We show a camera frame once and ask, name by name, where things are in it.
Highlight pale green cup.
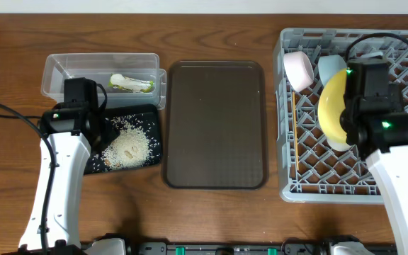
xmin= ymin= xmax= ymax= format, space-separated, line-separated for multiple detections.
xmin=327 ymin=138 xmax=351 ymax=152

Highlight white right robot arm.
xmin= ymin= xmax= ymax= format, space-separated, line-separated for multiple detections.
xmin=340 ymin=59 xmax=408 ymax=254

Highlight black waste tray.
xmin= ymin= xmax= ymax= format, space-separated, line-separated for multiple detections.
xmin=83 ymin=103 xmax=163 ymax=176

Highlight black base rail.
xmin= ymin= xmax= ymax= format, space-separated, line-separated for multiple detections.
xmin=83 ymin=232 xmax=400 ymax=255

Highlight light blue bowl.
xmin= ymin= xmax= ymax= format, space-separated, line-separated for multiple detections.
xmin=317 ymin=55 xmax=347 ymax=86

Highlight dark brown serving tray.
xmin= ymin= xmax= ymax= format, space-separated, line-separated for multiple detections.
xmin=162 ymin=60 xmax=268 ymax=190

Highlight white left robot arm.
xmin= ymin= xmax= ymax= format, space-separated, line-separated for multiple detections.
xmin=17 ymin=78 xmax=119 ymax=254

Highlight food wrapper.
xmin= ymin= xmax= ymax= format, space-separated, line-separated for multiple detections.
xmin=108 ymin=74 xmax=154 ymax=93

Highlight yellow plate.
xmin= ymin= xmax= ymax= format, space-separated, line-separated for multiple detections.
xmin=318 ymin=69 xmax=347 ymax=143

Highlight grey dishwasher rack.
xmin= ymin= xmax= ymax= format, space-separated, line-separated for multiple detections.
xmin=273 ymin=28 xmax=408 ymax=204

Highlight rice leftovers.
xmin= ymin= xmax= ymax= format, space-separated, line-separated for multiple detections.
xmin=93 ymin=115 xmax=161 ymax=169

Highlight wooden chopstick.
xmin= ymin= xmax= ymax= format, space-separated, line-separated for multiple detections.
xmin=291 ymin=91 xmax=300 ymax=172

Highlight clear plastic waste bin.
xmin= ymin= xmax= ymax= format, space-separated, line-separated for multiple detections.
xmin=41 ymin=53 xmax=166 ymax=109

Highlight pink bowl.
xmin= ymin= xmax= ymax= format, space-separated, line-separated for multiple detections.
xmin=283 ymin=51 xmax=314 ymax=93

